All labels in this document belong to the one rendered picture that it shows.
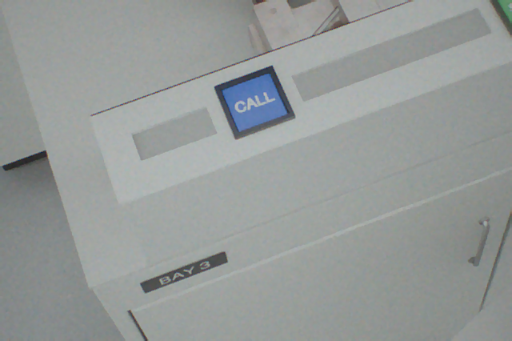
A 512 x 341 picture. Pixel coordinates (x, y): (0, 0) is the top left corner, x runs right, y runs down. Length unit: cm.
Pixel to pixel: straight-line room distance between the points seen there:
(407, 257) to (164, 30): 40
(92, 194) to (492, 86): 40
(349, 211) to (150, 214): 24
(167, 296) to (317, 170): 24
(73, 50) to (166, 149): 28
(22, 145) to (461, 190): 101
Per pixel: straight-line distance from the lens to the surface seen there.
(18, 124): 185
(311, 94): 90
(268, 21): 100
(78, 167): 105
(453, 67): 91
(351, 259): 117
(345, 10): 101
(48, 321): 190
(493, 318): 96
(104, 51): 112
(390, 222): 111
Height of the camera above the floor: 172
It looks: 63 degrees down
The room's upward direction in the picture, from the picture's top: 11 degrees counter-clockwise
